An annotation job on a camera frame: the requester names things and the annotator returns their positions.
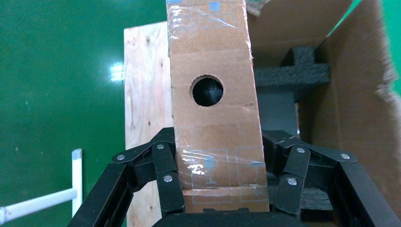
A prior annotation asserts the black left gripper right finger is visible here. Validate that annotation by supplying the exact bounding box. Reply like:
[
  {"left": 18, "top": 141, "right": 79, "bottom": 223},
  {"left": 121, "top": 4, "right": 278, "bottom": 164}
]
[{"left": 262, "top": 130, "right": 401, "bottom": 227}]

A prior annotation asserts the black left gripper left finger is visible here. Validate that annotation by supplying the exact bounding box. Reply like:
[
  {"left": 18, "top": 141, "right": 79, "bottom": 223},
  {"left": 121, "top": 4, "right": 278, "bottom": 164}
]
[{"left": 67, "top": 127, "right": 186, "bottom": 227}]

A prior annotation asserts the small taped cardboard box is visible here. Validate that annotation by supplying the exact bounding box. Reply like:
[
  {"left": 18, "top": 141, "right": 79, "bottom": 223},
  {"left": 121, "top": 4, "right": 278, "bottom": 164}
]
[{"left": 166, "top": 0, "right": 270, "bottom": 214}]

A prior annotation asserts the large open cardboard carton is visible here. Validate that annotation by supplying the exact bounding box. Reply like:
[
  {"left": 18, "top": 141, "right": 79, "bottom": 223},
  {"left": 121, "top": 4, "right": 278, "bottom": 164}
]
[{"left": 244, "top": 0, "right": 401, "bottom": 227}]

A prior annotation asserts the black foam insert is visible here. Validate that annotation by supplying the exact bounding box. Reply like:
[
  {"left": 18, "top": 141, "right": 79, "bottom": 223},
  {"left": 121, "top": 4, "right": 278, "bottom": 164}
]
[{"left": 253, "top": 46, "right": 331, "bottom": 92}]

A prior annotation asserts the white tube table frame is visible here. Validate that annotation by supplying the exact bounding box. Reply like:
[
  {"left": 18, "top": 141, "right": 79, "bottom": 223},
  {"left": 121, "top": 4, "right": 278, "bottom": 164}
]
[{"left": 0, "top": 148, "right": 84, "bottom": 225}]

